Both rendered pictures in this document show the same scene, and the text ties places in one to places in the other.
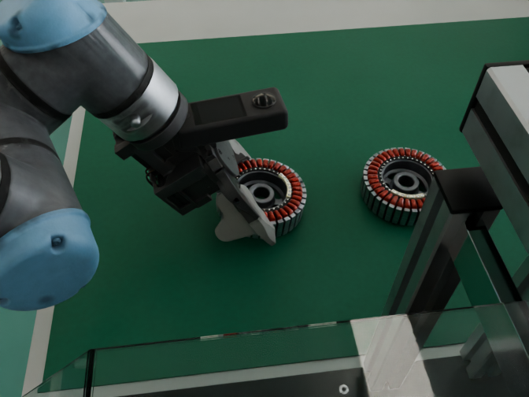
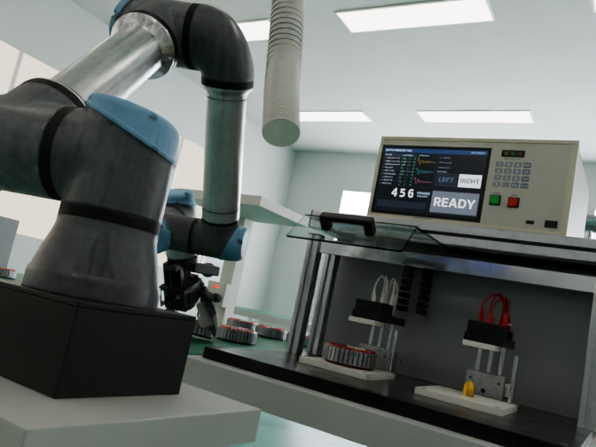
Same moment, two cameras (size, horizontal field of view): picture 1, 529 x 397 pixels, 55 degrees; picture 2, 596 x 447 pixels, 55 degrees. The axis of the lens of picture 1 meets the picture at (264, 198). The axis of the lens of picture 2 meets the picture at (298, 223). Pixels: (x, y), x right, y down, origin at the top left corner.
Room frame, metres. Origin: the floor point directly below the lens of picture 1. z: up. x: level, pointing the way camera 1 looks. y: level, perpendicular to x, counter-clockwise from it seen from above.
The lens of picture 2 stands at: (-0.63, 0.98, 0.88)
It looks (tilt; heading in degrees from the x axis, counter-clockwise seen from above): 8 degrees up; 309
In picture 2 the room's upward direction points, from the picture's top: 12 degrees clockwise
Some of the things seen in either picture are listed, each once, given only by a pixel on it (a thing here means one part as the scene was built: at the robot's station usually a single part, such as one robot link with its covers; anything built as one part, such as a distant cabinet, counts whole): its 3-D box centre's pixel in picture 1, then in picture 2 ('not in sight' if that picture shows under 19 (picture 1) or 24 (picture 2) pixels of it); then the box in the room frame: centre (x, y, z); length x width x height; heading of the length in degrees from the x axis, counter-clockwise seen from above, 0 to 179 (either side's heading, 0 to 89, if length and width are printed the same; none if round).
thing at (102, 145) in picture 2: not in sight; (120, 159); (-0.03, 0.60, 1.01); 0.13 x 0.12 x 0.14; 30
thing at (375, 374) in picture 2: not in sight; (348, 368); (-0.01, -0.04, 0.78); 0.15 x 0.15 x 0.01; 7
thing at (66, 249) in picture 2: not in sight; (101, 255); (-0.04, 0.60, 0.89); 0.15 x 0.15 x 0.10
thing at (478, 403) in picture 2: not in sight; (466, 399); (-0.25, -0.07, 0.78); 0.15 x 0.15 x 0.01; 7
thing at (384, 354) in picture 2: not in sight; (376, 359); (0.01, -0.18, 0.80); 0.08 x 0.05 x 0.06; 7
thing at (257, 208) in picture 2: not in sight; (233, 264); (0.84, -0.52, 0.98); 0.37 x 0.35 x 0.46; 7
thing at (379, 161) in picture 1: (405, 184); (236, 334); (0.44, -0.18, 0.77); 0.11 x 0.11 x 0.04
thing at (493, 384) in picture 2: not in sight; (486, 386); (-0.23, -0.21, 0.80); 0.08 x 0.05 x 0.06; 7
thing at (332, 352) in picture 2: not in sight; (349, 356); (-0.01, -0.04, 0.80); 0.11 x 0.11 x 0.04
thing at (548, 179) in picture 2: not in sight; (483, 204); (-0.10, -0.37, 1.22); 0.44 x 0.39 x 0.20; 7
